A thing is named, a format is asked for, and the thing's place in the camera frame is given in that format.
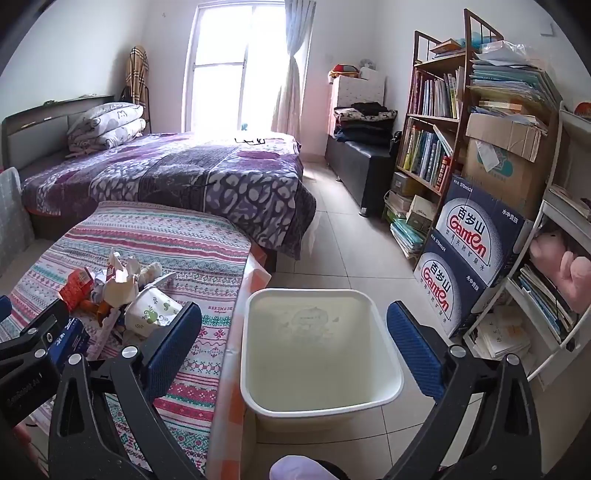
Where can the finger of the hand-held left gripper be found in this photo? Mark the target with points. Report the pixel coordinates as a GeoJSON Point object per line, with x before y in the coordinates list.
{"type": "Point", "coordinates": [44, 325]}
{"type": "Point", "coordinates": [4, 309]}

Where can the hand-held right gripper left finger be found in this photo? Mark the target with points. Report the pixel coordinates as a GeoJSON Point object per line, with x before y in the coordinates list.
{"type": "Point", "coordinates": [171, 350]}

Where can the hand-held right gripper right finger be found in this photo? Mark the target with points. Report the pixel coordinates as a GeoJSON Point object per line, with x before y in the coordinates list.
{"type": "Point", "coordinates": [415, 350]}

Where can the blue packet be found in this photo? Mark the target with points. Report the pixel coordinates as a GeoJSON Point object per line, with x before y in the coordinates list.
{"type": "Point", "coordinates": [71, 344]}

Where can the paper cup with green print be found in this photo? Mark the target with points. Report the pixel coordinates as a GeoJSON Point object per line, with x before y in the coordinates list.
{"type": "Point", "coordinates": [152, 314]}

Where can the red carton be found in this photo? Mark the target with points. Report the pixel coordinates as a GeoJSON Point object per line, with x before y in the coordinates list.
{"type": "Point", "coordinates": [76, 286]}

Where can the white tissue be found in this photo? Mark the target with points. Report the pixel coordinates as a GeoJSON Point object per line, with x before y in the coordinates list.
{"type": "Point", "coordinates": [121, 281]}

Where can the white plastic bin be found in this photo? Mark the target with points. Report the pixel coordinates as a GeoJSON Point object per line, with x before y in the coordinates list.
{"type": "Point", "coordinates": [318, 350]}

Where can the blue water carton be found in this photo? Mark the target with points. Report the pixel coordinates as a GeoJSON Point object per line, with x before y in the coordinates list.
{"type": "Point", "coordinates": [480, 230]}
{"type": "Point", "coordinates": [452, 290]}

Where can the pile of white papers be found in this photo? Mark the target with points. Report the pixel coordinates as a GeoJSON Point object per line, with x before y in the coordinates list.
{"type": "Point", "coordinates": [501, 334]}

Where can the striped patterned tablecloth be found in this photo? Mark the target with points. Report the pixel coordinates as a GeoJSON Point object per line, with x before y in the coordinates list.
{"type": "Point", "coordinates": [184, 249]}

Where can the stack of books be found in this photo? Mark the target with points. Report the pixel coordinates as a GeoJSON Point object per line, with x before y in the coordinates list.
{"type": "Point", "coordinates": [406, 230]}

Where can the row of thin books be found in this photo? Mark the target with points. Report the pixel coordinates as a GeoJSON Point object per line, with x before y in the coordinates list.
{"type": "Point", "coordinates": [540, 300]}

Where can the pale lavender cloth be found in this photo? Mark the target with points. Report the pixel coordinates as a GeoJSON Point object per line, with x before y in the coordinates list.
{"type": "Point", "coordinates": [295, 468]}

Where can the pink plush toy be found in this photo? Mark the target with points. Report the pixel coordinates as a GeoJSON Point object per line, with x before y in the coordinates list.
{"type": "Point", "coordinates": [572, 272]}

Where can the bed with purple blanket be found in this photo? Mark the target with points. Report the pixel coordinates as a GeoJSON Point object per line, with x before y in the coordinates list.
{"type": "Point", "coordinates": [184, 170]}

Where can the black bench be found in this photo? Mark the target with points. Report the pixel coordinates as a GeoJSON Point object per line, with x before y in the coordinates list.
{"type": "Point", "coordinates": [364, 170]}

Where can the brown cardboard box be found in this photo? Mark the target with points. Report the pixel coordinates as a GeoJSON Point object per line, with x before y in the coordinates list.
{"type": "Point", "coordinates": [517, 180]}

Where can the white shelf rack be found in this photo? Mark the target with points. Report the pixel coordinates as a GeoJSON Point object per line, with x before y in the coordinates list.
{"type": "Point", "coordinates": [568, 210]}

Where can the black bag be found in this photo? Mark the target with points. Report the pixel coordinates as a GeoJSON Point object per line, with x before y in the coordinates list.
{"type": "Point", "coordinates": [395, 144]}

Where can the folded white quilt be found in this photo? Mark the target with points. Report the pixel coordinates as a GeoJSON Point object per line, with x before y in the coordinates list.
{"type": "Point", "coordinates": [111, 124]}

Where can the black glasses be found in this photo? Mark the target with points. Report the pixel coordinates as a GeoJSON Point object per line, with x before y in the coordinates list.
{"type": "Point", "coordinates": [258, 141]}

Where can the pile of folded clothes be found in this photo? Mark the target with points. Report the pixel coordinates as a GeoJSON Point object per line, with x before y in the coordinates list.
{"type": "Point", "coordinates": [364, 124]}

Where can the wooden bookshelf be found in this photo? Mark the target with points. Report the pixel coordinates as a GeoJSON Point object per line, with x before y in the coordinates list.
{"type": "Point", "coordinates": [429, 118]}

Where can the plaid coat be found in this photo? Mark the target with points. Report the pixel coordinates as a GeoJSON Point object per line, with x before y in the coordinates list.
{"type": "Point", "coordinates": [137, 74]}

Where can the stack of folders and papers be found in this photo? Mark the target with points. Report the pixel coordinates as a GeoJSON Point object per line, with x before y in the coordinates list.
{"type": "Point", "coordinates": [512, 87]}

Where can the light curtain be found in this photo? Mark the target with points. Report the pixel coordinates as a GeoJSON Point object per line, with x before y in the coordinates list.
{"type": "Point", "coordinates": [291, 92]}

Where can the red yellow plush toy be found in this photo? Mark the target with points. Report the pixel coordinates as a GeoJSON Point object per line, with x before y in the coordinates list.
{"type": "Point", "coordinates": [344, 70]}

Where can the window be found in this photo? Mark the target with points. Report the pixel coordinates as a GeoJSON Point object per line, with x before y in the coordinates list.
{"type": "Point", "coordinates": [221, 46]}

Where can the grey bed frame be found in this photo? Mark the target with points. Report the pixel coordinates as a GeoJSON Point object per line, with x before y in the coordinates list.
{"type": "Point", "coordinates": [41, 129]}

